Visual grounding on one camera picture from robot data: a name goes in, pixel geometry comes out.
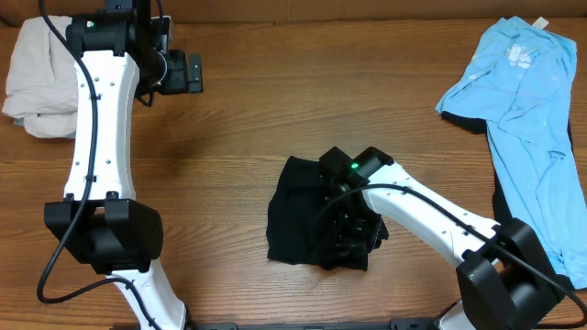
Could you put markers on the dark garment under blue shirt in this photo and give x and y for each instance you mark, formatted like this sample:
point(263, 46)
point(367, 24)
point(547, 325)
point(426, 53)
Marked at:
point(501, 207)

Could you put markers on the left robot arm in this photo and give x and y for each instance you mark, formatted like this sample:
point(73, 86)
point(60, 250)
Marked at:
point(121, 55)

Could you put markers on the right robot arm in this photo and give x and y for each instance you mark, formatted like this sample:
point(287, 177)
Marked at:
point(503, 274)

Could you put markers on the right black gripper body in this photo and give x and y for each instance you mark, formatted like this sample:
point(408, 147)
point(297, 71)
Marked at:
point(350, 239)

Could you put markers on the white folded garment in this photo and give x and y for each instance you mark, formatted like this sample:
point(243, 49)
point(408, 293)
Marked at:
point(41, 86)

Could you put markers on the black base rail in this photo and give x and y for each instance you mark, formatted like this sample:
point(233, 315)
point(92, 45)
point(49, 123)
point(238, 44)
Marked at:
point(395, 324)

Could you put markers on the light blue t-shirt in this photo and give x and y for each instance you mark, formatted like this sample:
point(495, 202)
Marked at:
point(517, 90)

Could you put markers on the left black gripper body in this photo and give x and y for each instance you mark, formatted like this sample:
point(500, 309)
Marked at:
point(194, 72)

